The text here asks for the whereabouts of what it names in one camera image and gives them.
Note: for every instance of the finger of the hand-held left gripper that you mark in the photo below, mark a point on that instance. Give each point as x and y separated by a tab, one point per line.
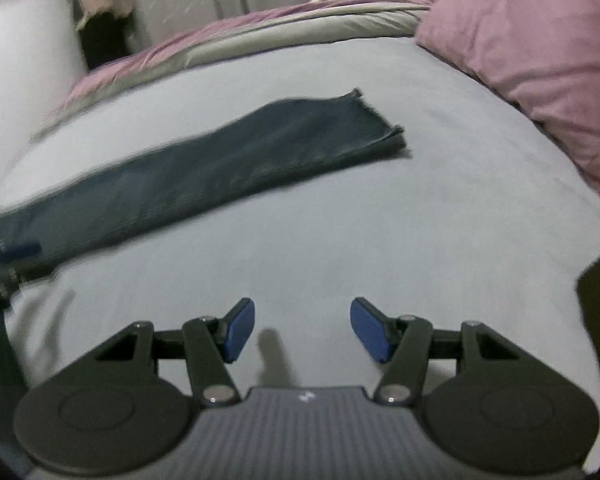
17	251
15	280

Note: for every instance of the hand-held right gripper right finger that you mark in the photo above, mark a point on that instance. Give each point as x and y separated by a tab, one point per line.
369	329

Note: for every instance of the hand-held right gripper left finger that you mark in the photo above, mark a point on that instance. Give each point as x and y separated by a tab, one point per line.
240	329

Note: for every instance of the dark blue jeans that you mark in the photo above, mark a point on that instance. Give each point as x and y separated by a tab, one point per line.
220	160

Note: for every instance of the light grey bed sheet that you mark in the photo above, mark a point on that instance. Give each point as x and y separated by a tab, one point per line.
380	235

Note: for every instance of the pink and grey duvet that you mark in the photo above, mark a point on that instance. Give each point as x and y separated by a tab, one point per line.
240	35

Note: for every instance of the pink pillow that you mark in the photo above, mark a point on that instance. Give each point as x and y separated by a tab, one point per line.
530	40

